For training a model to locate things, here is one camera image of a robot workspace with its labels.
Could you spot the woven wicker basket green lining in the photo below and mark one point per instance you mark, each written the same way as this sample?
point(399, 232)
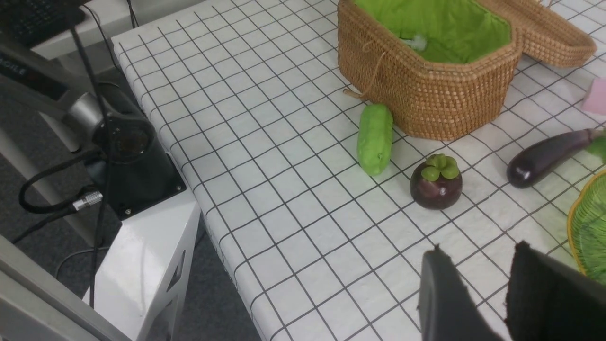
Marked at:
point(443, 67)

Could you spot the white black grid tablecloth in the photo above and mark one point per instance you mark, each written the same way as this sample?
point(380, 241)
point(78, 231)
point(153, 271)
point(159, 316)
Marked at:
point(248, 97)

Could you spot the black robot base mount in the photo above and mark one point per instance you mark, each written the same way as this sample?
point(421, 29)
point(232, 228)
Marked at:
point(129, 163)

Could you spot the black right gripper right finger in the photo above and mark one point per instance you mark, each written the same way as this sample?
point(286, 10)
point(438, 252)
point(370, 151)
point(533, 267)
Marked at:
point(549, 301)

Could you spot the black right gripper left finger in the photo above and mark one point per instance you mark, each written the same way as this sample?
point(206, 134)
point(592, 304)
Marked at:
point(446, 309)

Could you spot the purple toy mangosteen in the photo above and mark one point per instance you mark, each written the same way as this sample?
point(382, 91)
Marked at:
point(436, 183)

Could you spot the green glass leaf plate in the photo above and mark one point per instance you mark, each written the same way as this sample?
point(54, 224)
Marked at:
point(586, 229)

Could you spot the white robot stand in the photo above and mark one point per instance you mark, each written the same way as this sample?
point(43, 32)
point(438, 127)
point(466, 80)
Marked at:
point(141, 284)

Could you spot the dark purple toy eggplant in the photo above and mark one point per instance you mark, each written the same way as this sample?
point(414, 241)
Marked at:
point(534, 163)

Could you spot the pink foam cube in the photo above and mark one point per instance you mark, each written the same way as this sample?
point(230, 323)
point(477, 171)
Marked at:
point(595, 100)

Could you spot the green toy cucumber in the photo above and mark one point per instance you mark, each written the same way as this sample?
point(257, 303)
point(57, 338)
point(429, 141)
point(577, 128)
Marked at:
point(374, 142)

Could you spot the woven wicker basket lid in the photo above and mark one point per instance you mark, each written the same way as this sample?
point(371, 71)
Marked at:
point(546, 36)

